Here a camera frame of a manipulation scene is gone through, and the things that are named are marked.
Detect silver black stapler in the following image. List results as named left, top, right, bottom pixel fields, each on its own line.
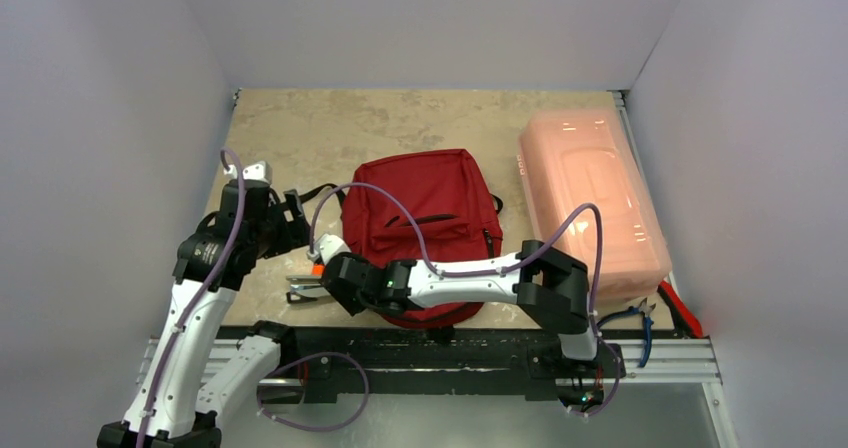
left=286, top=275, right=330, bottom=304

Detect red backpack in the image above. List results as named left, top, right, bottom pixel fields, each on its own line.
left=284, top=148, right=506, bottom=331

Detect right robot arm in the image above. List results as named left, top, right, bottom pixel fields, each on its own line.
left=321, top=240, right=601, bottom=375

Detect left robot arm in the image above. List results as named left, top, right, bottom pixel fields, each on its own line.
left=96, top=179, right=309, bottom=447

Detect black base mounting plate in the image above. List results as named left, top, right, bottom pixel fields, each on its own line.
left=206, top=325, right=627, bottom=407

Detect pink plastic storage box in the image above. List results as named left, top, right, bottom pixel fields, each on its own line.
left=518, top=108, right=672, bottom=301

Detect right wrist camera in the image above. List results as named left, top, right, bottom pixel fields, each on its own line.
left=307, top=233, right=350, bottom=265

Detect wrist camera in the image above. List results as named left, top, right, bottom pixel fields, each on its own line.
left=307, top=233, right=350, bottom=265
left=223, top=161, right=273, bottom=185

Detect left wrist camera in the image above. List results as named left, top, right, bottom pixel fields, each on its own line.
left=223, top=161, right=273, bottom=185

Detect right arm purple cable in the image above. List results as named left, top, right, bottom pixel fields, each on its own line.
left=307, top=182, right=625, bottom=418

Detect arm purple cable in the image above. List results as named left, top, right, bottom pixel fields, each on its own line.
left=307, top=182, right=625, bottom=418
left=132, top=148, right=370, bottom=448

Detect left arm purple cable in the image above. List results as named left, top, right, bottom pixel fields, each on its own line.
left=132, top=148, right=370, bottom=448

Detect blue handled pliers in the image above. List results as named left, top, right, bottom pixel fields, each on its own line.
left=596, top=300, right=658, bottom=369

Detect red handled tool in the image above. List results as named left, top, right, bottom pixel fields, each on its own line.
left=658, top=281, right=705, bottom=339

